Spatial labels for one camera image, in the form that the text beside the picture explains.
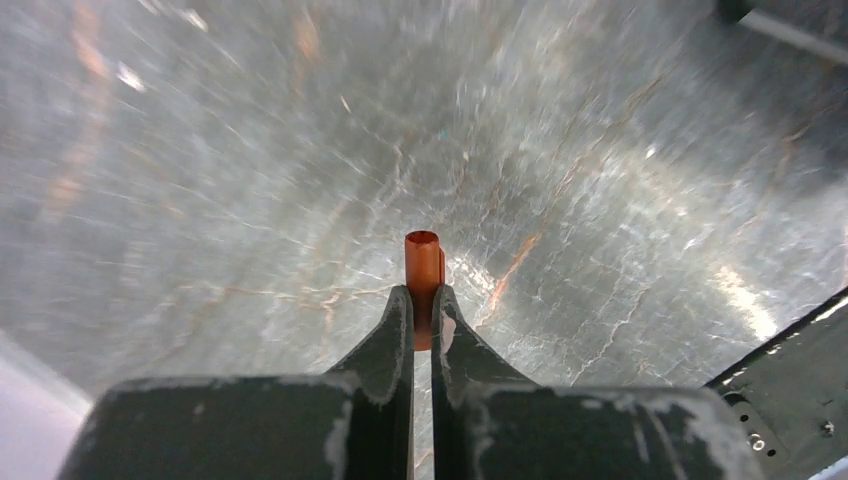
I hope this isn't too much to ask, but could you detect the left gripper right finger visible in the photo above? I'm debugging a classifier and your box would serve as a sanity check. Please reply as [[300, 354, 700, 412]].
[[431, 286, 763, 479]]

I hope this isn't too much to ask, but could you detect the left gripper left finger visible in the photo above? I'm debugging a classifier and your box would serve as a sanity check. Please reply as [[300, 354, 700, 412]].
[[59, 286, 413, 479]]

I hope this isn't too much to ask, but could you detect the white whiteboard black frame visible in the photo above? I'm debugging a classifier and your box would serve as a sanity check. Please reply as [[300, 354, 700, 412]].
[[715, 0, 847, 65]]

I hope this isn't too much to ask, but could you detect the brown marker cap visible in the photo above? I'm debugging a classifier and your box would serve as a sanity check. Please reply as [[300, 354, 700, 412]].
[[404, 230, 445, 351]]

